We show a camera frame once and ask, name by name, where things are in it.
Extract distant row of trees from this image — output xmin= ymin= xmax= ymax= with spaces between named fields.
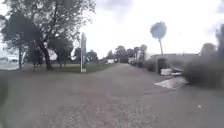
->
xmin=73 ymin=44 xmax=148 ymax=65

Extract tall pale sign pillar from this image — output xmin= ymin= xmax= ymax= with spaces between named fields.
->
xmin=79 ymin=32 xmax=88 ymax=74

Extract grey asphalt path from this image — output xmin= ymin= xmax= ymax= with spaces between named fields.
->
xmin=0 ymin=63 xmax=224 ymax=128

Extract green grass field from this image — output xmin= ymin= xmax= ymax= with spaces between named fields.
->
xmin=19 ymin=63 xmax=116 ymax=74

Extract tall thin palm tree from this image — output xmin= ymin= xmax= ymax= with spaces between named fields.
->
xmin=149 ymin=20 xmax=168 ymax=56

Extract low grey building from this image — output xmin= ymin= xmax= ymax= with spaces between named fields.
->
xmin=146 ymin=53 xmax=201 ymax=73

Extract pale flat boards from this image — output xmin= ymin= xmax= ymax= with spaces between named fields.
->
xmin=154 ymin=76 xmax=190 ymax=90

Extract large dark tree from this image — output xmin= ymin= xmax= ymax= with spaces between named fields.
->
xmin=6 ymin=0 xmax=97 ymax=71

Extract dark hedge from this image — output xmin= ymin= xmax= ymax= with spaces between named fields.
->
xmin=182 ymin=24 xmax=224 ymax=89

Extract small dark tree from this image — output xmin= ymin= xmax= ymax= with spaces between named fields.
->
xmin=0 ymin=13 xmax=43 ymax=72

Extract white vehicle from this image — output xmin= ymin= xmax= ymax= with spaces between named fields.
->
xmin=6 ymin=54 xmax=20 ymax=63

